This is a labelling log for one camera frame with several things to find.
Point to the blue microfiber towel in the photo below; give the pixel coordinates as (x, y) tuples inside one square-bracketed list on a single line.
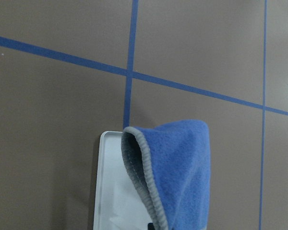
[(169, 166)]

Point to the white and wooden towel rack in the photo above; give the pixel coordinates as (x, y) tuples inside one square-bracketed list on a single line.
[(117, 204)]

